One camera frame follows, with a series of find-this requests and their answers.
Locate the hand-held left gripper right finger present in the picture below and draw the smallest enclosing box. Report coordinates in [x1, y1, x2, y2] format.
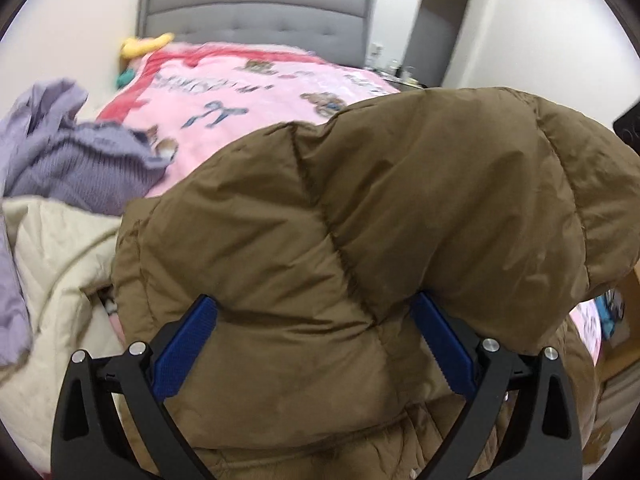
[410, 290, 584, 480]

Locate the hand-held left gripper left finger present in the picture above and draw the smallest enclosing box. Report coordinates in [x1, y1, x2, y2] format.
[49, 293, 219, 480]

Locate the brown hooded puffer jacket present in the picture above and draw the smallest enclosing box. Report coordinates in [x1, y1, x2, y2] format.
[109, 86, 640, 480]

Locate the cream quilted garment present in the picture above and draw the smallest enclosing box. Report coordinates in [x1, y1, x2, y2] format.
[0, 195, 127, 462]

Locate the blue backpack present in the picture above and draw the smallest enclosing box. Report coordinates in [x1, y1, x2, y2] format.
[597, 290, 627, 342]

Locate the purple knit sweater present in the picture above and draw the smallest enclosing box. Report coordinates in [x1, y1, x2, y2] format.
[6, 119, 169, 217]

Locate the grey nightstand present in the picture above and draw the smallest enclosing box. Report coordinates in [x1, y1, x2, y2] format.
[365, 62, 429, 92]

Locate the pink printed blanket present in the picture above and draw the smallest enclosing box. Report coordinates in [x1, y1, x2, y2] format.
[95, 40, 607, 362]

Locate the lilac jacket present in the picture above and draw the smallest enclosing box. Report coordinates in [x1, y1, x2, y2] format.
[0, 77, 92, 369]

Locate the yellow star plush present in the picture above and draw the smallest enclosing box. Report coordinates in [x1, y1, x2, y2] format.
[119, 32, 176, 59]

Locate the grey padded headboard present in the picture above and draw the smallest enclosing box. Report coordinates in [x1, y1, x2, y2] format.
[136, 0, 377, 69]

